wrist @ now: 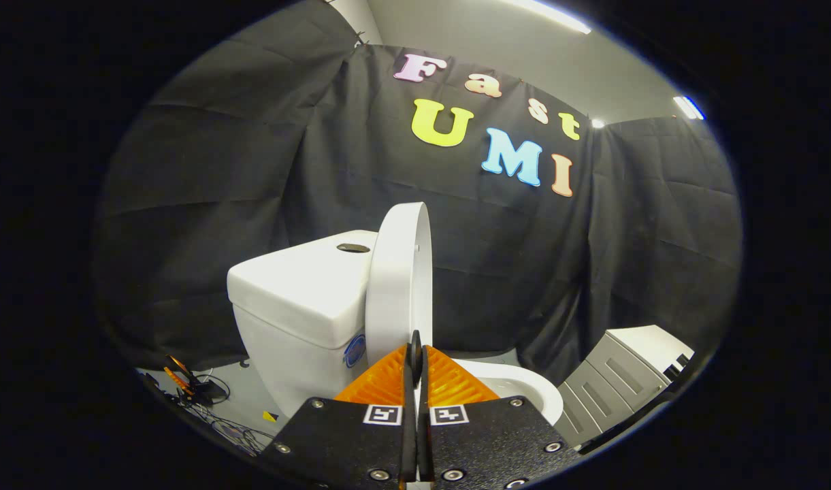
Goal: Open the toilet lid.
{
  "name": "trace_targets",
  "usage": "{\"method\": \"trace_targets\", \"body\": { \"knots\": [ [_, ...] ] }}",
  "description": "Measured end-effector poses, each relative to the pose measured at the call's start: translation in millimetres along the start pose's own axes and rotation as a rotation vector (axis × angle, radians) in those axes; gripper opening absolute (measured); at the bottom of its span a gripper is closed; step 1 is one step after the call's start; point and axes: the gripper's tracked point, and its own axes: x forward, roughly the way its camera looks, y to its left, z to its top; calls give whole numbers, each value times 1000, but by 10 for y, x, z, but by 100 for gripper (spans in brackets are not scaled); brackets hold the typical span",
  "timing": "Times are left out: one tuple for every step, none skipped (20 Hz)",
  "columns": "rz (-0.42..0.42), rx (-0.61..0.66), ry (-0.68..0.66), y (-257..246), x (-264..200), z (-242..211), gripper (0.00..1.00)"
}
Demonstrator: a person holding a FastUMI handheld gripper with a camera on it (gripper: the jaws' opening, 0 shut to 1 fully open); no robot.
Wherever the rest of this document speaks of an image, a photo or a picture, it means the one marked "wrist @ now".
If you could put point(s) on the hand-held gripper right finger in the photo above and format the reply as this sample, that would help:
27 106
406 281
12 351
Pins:
490 442

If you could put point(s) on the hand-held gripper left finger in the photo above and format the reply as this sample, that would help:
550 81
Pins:
350 442

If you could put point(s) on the white toilet lid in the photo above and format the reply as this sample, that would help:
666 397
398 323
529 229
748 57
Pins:
395 286

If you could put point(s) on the small yellow black tape piece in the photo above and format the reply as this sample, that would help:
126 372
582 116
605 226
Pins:
270 416

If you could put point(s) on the grey drawer cabinet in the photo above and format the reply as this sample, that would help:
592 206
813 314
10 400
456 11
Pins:
619 374

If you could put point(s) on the orange black device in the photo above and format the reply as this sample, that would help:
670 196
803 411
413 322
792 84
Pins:
184 376

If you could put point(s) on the black backdrop cloth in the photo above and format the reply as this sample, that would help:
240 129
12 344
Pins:
490 258

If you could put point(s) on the small ceiling light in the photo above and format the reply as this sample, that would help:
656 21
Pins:
688 107

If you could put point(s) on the large ceiling light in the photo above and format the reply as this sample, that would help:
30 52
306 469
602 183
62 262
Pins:
551 13

